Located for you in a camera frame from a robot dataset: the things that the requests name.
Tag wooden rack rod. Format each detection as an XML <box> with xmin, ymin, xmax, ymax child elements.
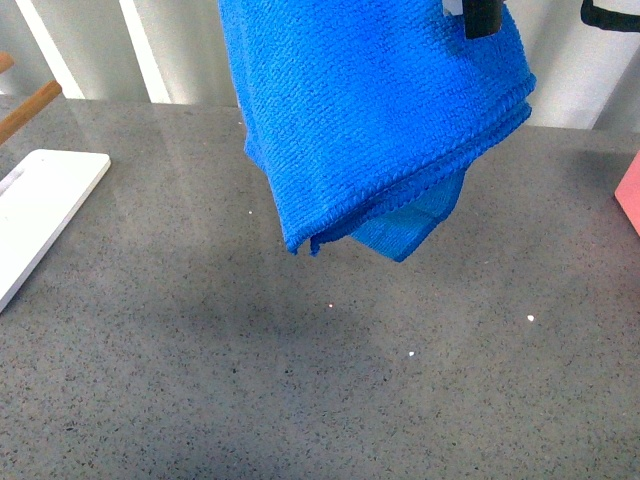
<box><xmin>0</xmin><ymin>52</ymin><xmax>15</xmax><ymax>74</ymax></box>
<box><xmin>0</xmin><ymin>80</ymin><xmax>62</xmax><ymax>144</ymax></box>

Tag black cable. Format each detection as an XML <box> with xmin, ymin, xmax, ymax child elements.
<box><xmin>579</xmin><ymin>0</ymin><xmax>640</xmax><ymax>32</ymax></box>

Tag right wooden rack rod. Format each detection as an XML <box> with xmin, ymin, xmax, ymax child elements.
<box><xmin>0</xmin><ymin>80</ymin><xmax>62</xmax><ymax>144</ymax></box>

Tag black gripper finger holding cloth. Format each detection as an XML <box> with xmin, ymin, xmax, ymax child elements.
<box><xmin>462</xmin><ymin>0</ymin><xmax>504</xmax><ymax>40</ymax></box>

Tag white pleated curtain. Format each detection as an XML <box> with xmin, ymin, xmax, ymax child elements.
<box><xmin>1</xmin><ymin>1</ymin><xmax>639</xmax><ymax>132</ymax></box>

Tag blue microfiber cloth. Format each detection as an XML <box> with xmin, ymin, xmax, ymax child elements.
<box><xmin>219</xmin><ymin>1</ymin><xmax>536</xmax><ymax>262</ymax></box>

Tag white towel rack stand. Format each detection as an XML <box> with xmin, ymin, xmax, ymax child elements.
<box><xmin>1</xmin><ymin>149</ymin><xmax>111</xmax><ymax>308</ymax></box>

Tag pink plastic tray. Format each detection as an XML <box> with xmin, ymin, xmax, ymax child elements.
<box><xmin>614</xmin><ymin>152</ymin><xmax>640</xmax><ymax>234</ymax></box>

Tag left wooden rack rod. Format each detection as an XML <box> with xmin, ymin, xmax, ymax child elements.
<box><xmin>0</xmin><ymin>52</ymin><xmax>15</xmax><ymax>74</ymax></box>

